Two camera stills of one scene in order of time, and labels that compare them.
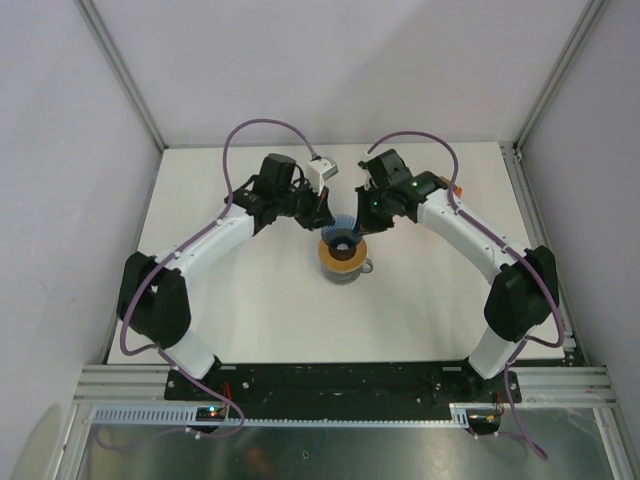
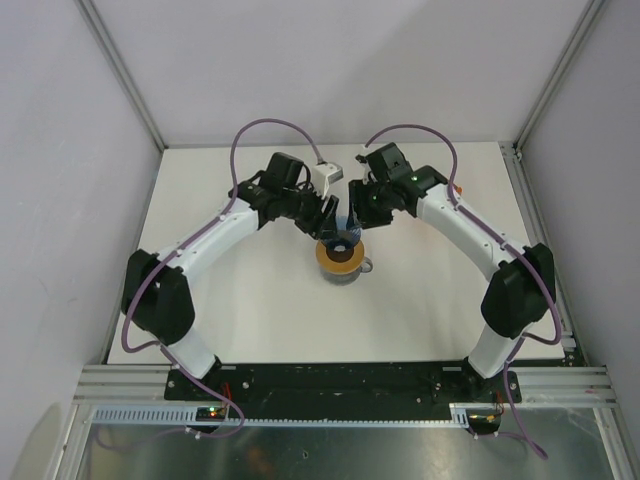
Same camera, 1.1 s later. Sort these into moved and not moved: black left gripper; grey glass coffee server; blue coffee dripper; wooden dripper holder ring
Moved: wooden dripper holder ring
Not moved: blue coffee dripper; black left gripper; grey glass coffee server
